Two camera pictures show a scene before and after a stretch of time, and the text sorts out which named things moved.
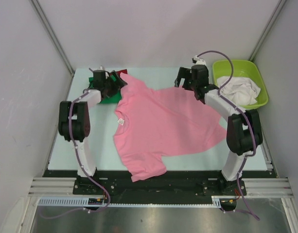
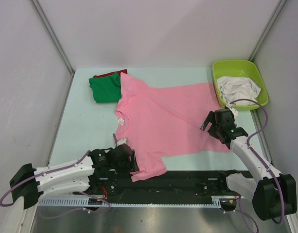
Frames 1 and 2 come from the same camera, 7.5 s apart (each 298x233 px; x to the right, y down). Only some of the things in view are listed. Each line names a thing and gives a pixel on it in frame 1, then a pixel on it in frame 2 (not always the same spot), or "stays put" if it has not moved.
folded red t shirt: x=118 y=72 stays put
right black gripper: x=184 y=73 -> x=210 y=118
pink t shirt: x=150 y=124 stays put
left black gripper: x=116 y=87 -> x=131 y=165
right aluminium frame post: x=277 y=10 stays put
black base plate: x=175 y=183 stays put
